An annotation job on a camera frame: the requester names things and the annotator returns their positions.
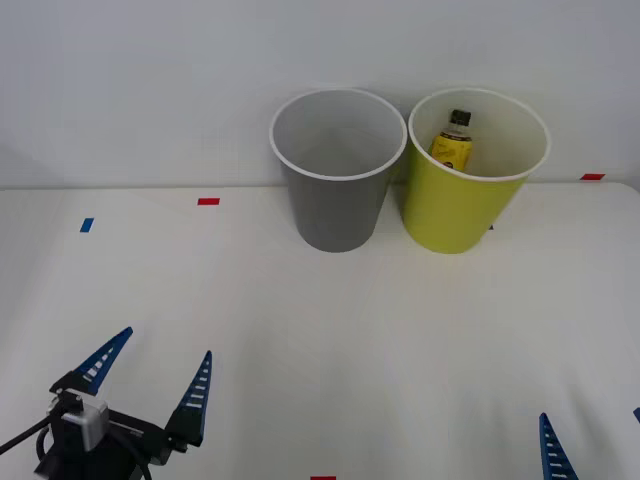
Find yellow bottle with black cap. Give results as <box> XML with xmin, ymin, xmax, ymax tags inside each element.
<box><xmin>429</xmin><ymin>108</ymin><xmax>474</xmax><ymax>172</ymax></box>

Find grey plastic waste bin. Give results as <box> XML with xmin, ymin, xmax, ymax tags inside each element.
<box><xmin>269</xmin><ymin>87</ymin><xmax>409</xmax><ymax>254</ymax></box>

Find yellow-green plastic waste bin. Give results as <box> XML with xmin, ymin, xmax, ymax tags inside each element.
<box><xmin>401</xmin><ymin>87</ymin><xmax>552</xmax><ymax>255</ymax></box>

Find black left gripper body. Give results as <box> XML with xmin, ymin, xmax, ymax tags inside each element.
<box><xmin>33</xmin><ymin>409</ymin><xmax>177</xmax><ymax>480</ymax></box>

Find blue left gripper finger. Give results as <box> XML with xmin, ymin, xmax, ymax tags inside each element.
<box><xmin>48</xmin><ymin>326</ymin><xmax>135</xmax><ymax>397</ymax></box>
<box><xmin>163</xmin><ymin>349</ymin><xmax>214</xmax><ymax>452</ymax></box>

